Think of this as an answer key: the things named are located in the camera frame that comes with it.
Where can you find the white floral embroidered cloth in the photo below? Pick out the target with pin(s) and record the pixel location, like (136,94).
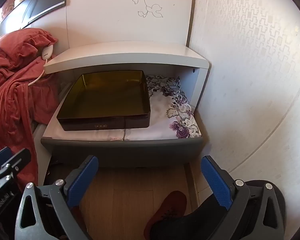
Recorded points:
(162,120)

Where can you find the white oval controller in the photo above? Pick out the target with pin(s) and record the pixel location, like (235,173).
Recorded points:
(47,51)

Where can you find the red plush blanket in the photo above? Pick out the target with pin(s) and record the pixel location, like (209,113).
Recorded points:
(10,92)

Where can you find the white nightstand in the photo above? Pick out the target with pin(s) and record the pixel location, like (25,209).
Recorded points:
(125,55)

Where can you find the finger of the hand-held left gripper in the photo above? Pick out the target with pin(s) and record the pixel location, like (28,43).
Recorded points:
(17,158)

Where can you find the red slipper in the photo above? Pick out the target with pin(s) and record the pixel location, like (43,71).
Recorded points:
(170,205)

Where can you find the person's leg in black trousers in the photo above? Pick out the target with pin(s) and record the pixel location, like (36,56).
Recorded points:
(190,225)

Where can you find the brown box with gold inside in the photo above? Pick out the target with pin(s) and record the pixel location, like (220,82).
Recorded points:
(107,97)

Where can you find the white flower-print headboard panel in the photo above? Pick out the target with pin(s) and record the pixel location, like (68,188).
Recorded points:
(102,17)

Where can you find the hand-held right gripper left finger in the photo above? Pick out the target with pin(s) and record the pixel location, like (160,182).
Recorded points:
(82,180)

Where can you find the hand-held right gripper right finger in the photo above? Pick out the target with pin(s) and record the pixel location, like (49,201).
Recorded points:
(216,183)

